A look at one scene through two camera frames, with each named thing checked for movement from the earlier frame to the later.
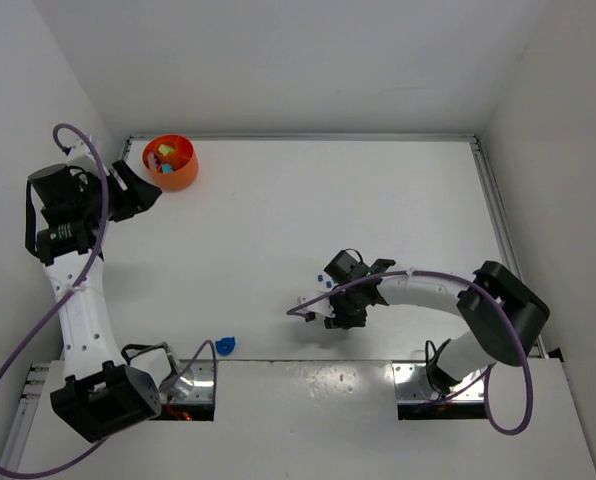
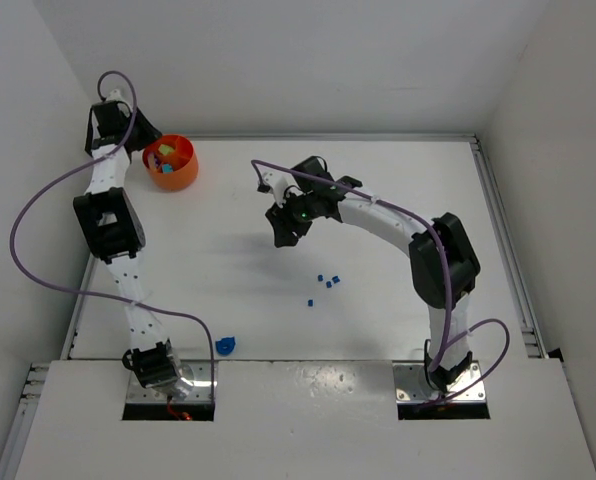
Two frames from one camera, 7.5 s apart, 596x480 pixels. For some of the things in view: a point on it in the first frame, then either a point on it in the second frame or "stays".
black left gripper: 123,190 to 141,135
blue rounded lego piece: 225,346 stays
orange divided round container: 171,162 stays
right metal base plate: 412,383 stays
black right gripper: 342,310 to 283,227
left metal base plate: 195,386 stays
